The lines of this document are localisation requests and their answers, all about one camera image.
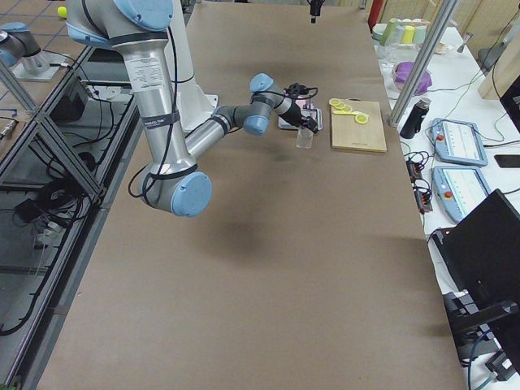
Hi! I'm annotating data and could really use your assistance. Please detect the near blue teach pendant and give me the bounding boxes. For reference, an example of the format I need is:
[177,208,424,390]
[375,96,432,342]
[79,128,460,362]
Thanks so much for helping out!
[431,166,492,223]

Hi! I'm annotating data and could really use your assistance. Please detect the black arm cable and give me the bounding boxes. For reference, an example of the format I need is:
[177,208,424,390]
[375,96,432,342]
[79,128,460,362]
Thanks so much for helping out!
[128,24,319,200]

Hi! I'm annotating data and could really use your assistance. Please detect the far blue teach pendant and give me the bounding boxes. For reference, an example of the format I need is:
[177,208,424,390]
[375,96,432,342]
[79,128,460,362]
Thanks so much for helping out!
[430,118,488,167]

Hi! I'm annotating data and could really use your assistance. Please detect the pink plastic cup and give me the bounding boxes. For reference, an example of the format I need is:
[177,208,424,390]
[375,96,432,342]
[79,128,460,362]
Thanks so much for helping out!
[294,99,307,116]

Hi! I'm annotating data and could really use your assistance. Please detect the blue teach pendant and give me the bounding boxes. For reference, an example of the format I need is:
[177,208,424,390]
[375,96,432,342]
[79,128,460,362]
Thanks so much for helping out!
[430,118,488,167]
[431,166,492,223]

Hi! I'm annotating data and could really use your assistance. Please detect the purple cloth covered bowl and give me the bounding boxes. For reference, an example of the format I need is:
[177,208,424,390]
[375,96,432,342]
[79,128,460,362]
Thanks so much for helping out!
[391,60,432,95]

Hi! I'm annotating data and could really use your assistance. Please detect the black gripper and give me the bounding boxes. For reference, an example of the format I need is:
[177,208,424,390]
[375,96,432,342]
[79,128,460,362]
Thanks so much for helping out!
[308,0,323,24]
[284,103,319,134]

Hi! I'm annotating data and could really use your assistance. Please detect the bamboo cutting board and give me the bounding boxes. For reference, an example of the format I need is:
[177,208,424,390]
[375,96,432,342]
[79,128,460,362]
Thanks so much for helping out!
[329,98,387,153]

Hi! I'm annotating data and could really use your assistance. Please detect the green plastic cup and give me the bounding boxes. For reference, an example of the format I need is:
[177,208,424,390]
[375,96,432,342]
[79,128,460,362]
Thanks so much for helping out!
[379,18,399,46]

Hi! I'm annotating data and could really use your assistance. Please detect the silver digital kitchen scale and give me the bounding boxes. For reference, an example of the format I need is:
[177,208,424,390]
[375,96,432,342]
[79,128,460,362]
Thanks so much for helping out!
[278,106,323,132]

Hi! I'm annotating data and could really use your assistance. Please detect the yellow plastic knife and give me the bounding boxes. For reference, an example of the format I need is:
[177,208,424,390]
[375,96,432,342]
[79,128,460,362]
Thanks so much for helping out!
[332,110,364,116]

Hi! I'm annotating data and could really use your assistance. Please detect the wine glass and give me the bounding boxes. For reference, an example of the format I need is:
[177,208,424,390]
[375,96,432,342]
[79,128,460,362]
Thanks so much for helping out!
[376,44,398,67]

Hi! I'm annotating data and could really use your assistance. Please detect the black water bottle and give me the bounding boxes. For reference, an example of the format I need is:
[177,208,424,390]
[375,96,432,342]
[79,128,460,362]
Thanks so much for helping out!
[400,97,431,139]

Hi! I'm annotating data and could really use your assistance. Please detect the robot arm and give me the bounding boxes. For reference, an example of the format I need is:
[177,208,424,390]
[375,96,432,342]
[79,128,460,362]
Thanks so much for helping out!
[66,1,319,218]

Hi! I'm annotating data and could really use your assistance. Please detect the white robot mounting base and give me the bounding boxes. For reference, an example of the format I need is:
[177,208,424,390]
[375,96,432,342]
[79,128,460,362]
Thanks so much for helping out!
[177,93,218,133]

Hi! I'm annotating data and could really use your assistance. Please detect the glass sauce bottle metal spout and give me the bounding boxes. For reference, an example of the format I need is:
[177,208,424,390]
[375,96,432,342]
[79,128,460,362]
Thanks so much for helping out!
[296,101,316,149]

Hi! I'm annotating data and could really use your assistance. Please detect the grey cup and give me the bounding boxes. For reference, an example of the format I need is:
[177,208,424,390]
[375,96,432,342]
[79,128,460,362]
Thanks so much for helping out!
[413,25,427,45]

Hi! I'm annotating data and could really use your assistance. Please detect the aluminium frame post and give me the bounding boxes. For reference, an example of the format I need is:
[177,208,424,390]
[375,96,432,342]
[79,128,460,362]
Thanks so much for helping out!
[388,0,458,128]

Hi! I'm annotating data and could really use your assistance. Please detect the yellow cup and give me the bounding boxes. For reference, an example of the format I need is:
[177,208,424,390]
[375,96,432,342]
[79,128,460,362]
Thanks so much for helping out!
[401,25,415,45]

